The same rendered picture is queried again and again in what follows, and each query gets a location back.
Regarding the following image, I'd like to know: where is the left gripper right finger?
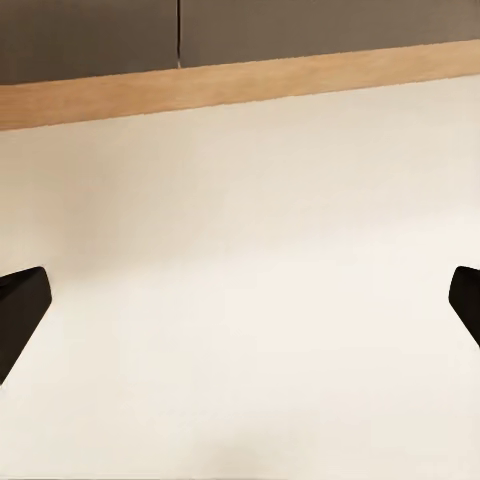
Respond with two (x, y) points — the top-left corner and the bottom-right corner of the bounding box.
(448, 265), (480, 346)

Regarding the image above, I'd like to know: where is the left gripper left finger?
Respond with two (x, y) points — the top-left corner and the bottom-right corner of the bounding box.
(0, 265), (52, 385)

